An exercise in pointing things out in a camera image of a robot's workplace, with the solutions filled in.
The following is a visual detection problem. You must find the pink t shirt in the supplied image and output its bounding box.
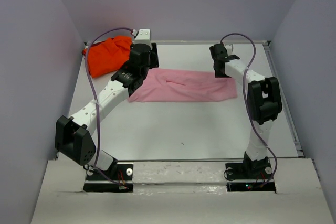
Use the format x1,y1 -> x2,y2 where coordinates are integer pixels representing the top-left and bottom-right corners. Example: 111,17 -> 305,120
128,68 -> 238,102

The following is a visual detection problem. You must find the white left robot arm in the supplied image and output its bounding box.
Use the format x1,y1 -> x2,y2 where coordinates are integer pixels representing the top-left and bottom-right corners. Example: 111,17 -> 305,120
55,43 -> 159,179

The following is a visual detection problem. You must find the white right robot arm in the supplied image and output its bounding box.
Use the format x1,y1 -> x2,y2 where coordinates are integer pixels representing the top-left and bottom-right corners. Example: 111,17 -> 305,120
212,52 -> 282,178

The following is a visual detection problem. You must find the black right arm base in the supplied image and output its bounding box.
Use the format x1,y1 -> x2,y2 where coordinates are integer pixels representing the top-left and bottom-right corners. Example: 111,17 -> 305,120
223,163 -> 276,193

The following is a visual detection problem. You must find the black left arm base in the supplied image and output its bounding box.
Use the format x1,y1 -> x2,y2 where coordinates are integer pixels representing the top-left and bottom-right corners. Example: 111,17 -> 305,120
83,162 -> 134,193

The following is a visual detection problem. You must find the orange t shirt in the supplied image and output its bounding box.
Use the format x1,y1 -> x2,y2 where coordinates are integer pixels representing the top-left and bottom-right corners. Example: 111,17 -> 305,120
88,36 -> 132,78

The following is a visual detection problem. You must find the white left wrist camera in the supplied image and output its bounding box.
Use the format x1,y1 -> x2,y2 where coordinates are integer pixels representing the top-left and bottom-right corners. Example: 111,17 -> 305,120
131,29 -> 151,46

